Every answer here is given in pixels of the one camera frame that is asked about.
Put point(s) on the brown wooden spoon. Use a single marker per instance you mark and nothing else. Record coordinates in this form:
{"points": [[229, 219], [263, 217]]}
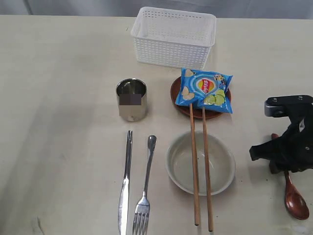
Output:
{"points": [[294, 201]]}

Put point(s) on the silver metal table knife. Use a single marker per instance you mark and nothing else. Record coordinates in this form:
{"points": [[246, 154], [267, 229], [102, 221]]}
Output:
{"points": [[124, 194]]}

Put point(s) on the blue potato chips bag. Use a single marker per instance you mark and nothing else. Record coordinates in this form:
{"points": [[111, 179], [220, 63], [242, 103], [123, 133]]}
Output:
{"points": [[204, 89]]}

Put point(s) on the white perforated plastic basket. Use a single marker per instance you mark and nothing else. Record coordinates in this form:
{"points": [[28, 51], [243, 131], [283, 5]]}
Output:
{"points": [[173, 38]]}

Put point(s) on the silver metal fork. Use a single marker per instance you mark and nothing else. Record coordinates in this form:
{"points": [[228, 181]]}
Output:
{"points": [[142, 209]]}

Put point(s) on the white ceramic bowl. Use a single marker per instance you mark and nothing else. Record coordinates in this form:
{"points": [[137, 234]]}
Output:
{"points": [[179, 163]]}

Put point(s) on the stainless steel cup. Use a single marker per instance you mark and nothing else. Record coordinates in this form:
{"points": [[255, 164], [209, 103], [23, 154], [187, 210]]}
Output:
{"points": [[131, 96]]}

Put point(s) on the brown round plate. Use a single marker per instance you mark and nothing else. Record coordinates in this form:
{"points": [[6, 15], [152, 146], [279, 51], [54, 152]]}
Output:
{"points": [[197, 113]]}

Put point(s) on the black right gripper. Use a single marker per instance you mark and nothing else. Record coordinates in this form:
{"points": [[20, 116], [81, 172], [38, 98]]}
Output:
{"points": [[293, 150]]}

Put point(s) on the brown wooden chopstick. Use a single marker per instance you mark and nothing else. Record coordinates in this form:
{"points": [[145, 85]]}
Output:
{"points": [[207, 173], [195, 168]]}

